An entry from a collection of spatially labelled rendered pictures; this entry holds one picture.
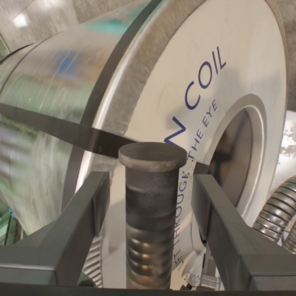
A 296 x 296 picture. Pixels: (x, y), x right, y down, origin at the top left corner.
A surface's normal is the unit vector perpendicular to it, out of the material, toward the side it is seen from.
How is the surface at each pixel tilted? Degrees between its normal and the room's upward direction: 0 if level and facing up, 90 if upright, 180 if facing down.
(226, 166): 37
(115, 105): 89
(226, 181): 54
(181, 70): 90
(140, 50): 89
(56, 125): 47
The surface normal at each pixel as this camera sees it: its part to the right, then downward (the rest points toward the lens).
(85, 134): -0.64, -0.20
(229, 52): 0.71, 0.21
